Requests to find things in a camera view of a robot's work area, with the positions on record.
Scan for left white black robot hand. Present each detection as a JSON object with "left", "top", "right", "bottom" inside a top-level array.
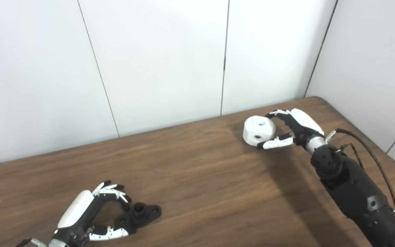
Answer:
[{"left": 52, "top": 180, "right": 132, "bottom": 247}]

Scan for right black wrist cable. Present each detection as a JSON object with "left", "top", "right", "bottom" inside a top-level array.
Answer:
[{"left": 325, "top": 128, "right": 395, "bottom": 224}]

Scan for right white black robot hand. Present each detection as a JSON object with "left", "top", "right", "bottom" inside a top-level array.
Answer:
[{"left": 257, "top": 108, "right": 325, "bottom": 150}]

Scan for black plastic holder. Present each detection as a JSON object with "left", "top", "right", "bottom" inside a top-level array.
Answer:
[{"left": 114, "top": 202, "right": 162, "bottom": 231}]

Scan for round white plastic piece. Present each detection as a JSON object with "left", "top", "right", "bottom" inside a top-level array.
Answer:
[{"left": 242, "top": 116, "right": 276, "bottom": 147}]

